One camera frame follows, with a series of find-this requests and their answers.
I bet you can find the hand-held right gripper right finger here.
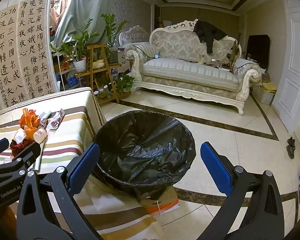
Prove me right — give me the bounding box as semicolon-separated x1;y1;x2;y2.
200;142;285;240

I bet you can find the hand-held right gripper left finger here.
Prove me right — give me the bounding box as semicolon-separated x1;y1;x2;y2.
16;142;100;240

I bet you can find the white tube with green text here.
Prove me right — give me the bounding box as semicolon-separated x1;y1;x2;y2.
33;140;47;173

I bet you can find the white tissue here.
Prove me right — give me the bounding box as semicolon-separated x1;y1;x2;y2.
14;129;28;143

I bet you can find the orange wrapper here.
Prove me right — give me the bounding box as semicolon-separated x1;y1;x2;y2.
24;125;38;140

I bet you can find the red-orange plastic bag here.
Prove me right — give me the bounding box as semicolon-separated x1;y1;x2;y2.
19;108;40;128

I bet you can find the white red snack wrapper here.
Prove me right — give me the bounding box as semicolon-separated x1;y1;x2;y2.
49;109;65;130

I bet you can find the black bag-lined trash bin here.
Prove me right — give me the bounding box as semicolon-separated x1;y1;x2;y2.
92;110;197;202

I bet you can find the striped tablecloth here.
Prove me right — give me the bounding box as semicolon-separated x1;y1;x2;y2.
0;87;165;240

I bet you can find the flattened cardboard box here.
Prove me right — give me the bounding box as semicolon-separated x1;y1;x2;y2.
137;187;180;215

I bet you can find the dark shoe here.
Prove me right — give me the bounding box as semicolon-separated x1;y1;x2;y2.
286;137;297;159

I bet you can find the grey storage box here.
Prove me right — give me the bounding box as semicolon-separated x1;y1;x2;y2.
252;80;277;105

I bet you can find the blue plastic crate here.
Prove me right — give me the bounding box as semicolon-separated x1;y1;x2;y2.
66;76;78;88

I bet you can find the small leafy potted plant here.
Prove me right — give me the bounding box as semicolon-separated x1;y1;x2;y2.
114;74;135;94

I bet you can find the white metal rack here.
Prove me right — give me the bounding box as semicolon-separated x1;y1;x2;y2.
51;51;80;90

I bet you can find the ornate cream sofa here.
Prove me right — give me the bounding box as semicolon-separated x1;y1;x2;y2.
124;19;263;115

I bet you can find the green plant in white pot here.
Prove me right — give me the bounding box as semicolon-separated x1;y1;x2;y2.
49;19;100;73

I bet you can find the wooden plant stand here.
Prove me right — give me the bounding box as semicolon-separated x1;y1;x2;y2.
75;44;132;105

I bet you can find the dark rectangular panel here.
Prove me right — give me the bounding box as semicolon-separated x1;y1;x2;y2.
247;34;270;70

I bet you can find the white panelled door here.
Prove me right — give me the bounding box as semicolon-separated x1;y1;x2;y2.
271;0;300;135

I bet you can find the striped sofa throw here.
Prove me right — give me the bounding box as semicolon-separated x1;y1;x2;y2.
125;41;155;58

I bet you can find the black jacket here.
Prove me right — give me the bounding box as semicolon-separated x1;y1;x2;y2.
193;20;228;54

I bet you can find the tall green potted plant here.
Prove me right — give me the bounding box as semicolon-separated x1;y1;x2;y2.
99;13;129;64

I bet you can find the ornate cream armchair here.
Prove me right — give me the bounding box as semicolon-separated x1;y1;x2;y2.
118;25;150;55

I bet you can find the grey-green curtain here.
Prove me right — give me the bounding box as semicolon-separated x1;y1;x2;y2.
52;0;118;47

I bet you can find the calligraphy wall hanging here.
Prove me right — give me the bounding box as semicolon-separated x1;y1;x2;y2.
0;0;60;118

